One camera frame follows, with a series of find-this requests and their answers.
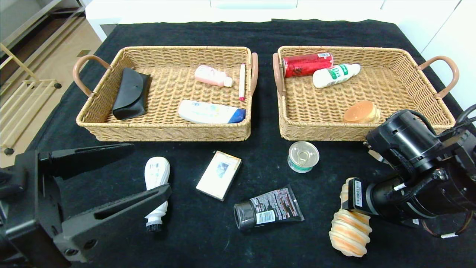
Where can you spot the small pink bottle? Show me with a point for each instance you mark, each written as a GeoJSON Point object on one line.
{"type": "Point", "coordinates": [210, 75]}

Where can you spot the white bottle green label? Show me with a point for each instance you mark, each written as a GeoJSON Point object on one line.
{"type": "Point", "coordinates": [333, 76]}

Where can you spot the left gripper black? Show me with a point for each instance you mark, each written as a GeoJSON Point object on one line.
{"type": "Point", "coordinates": [32, 203]}

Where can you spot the small tin can green label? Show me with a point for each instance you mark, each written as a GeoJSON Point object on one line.
{"type": "Point", "coordinates": [303, 156]}

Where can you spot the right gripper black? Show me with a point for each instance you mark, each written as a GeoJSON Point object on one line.
{"type": "Point", "coordinates": [356, 194]}

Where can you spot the grey shelf unit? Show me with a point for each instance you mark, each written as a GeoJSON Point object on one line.
{"type": "Point", "coordinates": [44, 22]}

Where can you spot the wicker basket holding toiletries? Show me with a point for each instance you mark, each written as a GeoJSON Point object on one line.
{"type": "Point", "coordinates": [167, 130]}

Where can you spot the white bottle blue cap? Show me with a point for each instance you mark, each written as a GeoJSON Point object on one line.
{"type": "Point", "coordinates": [208, 111]}

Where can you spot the ridged long bread loaf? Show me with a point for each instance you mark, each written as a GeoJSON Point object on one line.
{"type": "Point", "coordinates": [349, 234]}

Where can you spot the black cosmetic tube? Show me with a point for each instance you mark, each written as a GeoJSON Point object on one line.
{"type": "Point", "coordinates": [271, 208]}

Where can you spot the white brush-tip bottle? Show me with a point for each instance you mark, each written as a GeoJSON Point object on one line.
{"type": "Point", "coordinates": [157, 171]}

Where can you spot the light wooden slatted rack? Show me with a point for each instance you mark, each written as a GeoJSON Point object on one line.
{"type": "Point", "coordinates": [22, 111]}

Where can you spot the red soda can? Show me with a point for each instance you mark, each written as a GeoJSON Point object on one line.
{"type": "Point", "coordinates": [305, 65]}

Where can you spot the black glasses case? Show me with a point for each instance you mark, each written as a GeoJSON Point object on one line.
{"type": "Point", "coordinates": [130, 93]}

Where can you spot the wicker basket holding food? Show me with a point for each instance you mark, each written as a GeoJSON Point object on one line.
{"type": "Point", "coordinates": [319, 130]}

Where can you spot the black table cloth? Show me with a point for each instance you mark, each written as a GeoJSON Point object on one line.
{"type": "Point", "coordinates": [260, 163]}

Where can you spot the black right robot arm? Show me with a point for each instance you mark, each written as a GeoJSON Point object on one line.
{"type": "Point", "coordinates": [401, 137]}

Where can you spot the white gold-edged card box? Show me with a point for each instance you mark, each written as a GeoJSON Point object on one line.
{"type": "Point", "coordinates": [219, 175]}

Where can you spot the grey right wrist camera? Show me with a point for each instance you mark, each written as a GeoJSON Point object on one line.
{"type": "Point", "coordinates": [377, 155]}

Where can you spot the round brown bun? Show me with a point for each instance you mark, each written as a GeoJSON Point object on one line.
{"type": "Point", "coordinates": [359, 111]}

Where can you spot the white pen pink tip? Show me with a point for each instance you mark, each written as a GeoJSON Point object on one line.
{"type": "Point", "coordinates": [242, 82]}

